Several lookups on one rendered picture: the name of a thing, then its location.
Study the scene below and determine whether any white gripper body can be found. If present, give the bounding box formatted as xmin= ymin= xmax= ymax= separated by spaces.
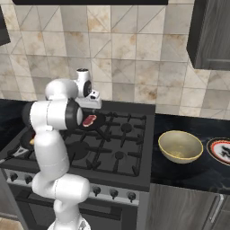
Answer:
xmin=76 ymin=95 xmax=103 ymax=111

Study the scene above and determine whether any yellow beige bowl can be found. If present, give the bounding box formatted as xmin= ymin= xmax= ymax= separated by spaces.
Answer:
xmin=157 ymin=129 xmax=205 ymax=164

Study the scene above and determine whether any white plate with red rim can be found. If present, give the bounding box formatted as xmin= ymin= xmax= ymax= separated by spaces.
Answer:
xmin=206 ymin=137 xmax=230 ymax=166

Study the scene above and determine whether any red raw steak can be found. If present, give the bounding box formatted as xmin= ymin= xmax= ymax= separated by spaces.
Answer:
xmin=82 ymin=114 xmax=98 ymax=128

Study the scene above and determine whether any round black pan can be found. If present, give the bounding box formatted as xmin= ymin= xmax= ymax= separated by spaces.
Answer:
xmin=78 ymin=111 xmax=107 ymax=131

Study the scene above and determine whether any black gas range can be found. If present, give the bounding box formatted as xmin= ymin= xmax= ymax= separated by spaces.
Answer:
xmin=0 ymin=100 xmax=157 ymax=230

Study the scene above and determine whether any black range hood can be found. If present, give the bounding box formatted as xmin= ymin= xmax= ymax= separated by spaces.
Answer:
xmin=12 ymin=0 xmax=170 ymax=6

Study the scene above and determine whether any grey wood cupboard door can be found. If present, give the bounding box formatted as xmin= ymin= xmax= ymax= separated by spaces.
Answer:
xmin=145 ymin=182 xmax=223 ymax=230
xmin=210 ymin=195 xmax=230 ymax=230

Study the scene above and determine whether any black pan with grey handle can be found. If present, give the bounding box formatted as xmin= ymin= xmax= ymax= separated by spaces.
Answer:
xmin=0 ymin=129 xmax=37 ymax=165

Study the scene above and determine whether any black oven door handle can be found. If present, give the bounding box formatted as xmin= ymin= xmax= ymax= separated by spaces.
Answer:
xmin=15 ymin=194 xmax=124 ymax=221

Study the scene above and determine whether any dark grey wall cupboard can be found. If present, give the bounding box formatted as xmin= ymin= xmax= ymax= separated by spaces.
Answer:
xmin=186 ymin=0 xmax=230 ymax=72

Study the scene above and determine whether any silver cupboard handle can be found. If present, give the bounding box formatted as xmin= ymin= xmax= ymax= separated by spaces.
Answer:
xmin=208 ymin=194 xmax=226 ymax=225

